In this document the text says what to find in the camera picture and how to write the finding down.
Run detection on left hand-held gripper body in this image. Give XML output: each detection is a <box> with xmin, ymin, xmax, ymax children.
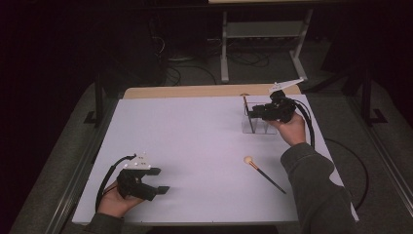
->
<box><xmin>116</xmin><ymin>152</ymin><xmax>157</xmax><ymax>202</ymax></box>

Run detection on clear plastic organizer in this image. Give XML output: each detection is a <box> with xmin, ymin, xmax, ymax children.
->
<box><xmin>242</xmin><ymin>100</ymin><xmax>281</xmax><ymax>135</ymax></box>

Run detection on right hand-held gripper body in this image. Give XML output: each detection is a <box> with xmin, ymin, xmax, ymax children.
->
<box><xmin>259</xmin><ymin>77</ymin><xmax>305</xmax><ymax>125</ymax></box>

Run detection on person's right hand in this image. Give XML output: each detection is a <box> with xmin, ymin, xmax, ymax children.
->
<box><xmin>267</xmin><ymin>111</ymin><xmax>308</xmax><ymax>147</ymax></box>

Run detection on thin black gold makeup brush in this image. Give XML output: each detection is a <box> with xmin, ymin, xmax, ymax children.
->
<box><xmin>241</xmin><ymin>93</ymin><xmax>256</xmax><ymax>134</ymax></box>

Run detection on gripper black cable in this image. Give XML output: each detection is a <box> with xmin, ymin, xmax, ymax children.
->
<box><xmin>94</xmin><ymin>154</ymin><xmax>137</xmax><ymax>213</ymax></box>
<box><xmin>291</xmin><ymin>97</ymin><xmax>369</xmax><ymax>211</ymax></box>

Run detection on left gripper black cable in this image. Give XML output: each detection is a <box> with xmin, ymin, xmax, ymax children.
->
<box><xmin>94</xmin><ymin>154</ymin><xmax>137</xmax><ymax>213</ymax></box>

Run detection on white board sheet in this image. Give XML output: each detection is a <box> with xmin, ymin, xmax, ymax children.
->
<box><xmin>71</xmin><ymin>95</ymin><xmax>359</xmax><ymax>225</ymax></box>

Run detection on grey metal rail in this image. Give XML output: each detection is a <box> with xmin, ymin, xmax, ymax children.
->
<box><xmin>45</xmin><ymin>97</ymin><xmax>120</xmax><ymax>234</ymax></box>
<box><xmin>347</xmin><ymin>96</ymin><xmax>413</xmax><ymax>215</ymax></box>

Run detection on black floor cable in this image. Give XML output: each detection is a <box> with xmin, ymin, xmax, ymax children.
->
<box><xmin>165</xmin><ymin>62</ymin><xmax>218</xmax><ymax>86</ymax></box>
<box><xmin>227</xmin><ymin>50</ymin><xmax>271</xmax><ymax>68</ymax></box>

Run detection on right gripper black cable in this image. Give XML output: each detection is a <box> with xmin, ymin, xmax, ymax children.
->
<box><xmin>291</xmin><ymin>97</ymin><xmax>369</xmax><ymax>211</ymax></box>

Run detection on white metal stand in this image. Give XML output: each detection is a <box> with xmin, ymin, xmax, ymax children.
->
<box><xmin>220</xmin><ymin>9</ymin><xmax>315</xmax><ymax>84</ymax></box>

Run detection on black stand leg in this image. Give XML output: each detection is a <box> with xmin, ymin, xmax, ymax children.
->
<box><xmin>359</xmin><ymin>67</ymin><xmax>389</xmax><ymax>126</ymax></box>
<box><xmin>83</xmin><ymin>72</ymin><xmax>105</xmax><ymax>128</ymax></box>

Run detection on wooden table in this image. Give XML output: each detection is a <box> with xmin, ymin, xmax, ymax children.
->
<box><xmin>123</xmin><ymin>83</ymin><xmax>301</xmax><ymax>99</ymax></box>

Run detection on person's left hand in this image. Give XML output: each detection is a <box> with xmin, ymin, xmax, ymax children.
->
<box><xmin>96</xmin><ymin>181</ymin><xmax>145</xmax><ymax>218</ymax></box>

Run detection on round-tip black gold makeup brush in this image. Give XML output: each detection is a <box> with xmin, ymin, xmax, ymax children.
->
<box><xmin>243</xmin><ymin>155</ymin><xmax>287</xmax><ymax>195</ymax></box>

